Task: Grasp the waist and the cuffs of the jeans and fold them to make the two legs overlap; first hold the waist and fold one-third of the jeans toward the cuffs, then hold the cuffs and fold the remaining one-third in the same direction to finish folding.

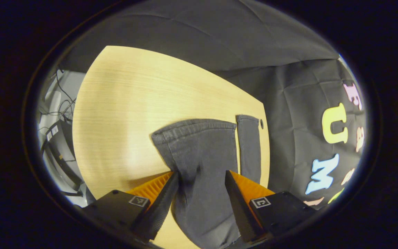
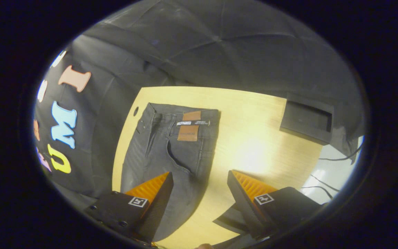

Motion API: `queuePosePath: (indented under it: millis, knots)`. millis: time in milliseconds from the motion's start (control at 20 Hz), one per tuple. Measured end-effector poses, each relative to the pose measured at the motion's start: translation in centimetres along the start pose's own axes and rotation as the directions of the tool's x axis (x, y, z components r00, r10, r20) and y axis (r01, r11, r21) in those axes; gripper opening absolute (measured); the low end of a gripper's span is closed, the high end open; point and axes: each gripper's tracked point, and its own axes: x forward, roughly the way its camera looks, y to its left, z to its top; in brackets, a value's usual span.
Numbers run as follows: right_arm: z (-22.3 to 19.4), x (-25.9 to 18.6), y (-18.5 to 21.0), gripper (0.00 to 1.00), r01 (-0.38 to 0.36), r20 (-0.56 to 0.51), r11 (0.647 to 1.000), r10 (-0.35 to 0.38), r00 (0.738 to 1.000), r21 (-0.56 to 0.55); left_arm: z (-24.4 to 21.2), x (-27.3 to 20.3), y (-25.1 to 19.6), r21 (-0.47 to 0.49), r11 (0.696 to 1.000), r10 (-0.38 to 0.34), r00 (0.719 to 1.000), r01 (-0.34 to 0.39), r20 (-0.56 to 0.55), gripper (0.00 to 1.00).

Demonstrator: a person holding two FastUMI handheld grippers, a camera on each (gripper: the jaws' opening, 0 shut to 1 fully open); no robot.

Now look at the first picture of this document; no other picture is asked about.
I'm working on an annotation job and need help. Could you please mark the tangle of black cables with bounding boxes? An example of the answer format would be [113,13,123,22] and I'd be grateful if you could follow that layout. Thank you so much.
[38,69,77,121]

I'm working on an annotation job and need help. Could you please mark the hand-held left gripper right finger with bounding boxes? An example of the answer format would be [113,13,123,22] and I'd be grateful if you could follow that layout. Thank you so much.
[224,169,318,243]

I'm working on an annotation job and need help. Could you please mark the black equipment with white labels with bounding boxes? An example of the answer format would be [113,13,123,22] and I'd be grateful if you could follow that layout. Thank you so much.
[42,119,84,198]

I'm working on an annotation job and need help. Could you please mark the black backdrop cloth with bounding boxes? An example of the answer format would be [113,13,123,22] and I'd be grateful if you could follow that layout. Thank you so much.
[59,0,368,212]

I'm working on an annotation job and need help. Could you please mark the dark grey jeans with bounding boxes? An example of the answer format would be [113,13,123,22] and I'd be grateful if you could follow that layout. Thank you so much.
[151,114,271,249]

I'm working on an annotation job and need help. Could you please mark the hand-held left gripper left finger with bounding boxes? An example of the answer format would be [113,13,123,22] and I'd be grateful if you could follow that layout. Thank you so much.
[81,170,180,243]

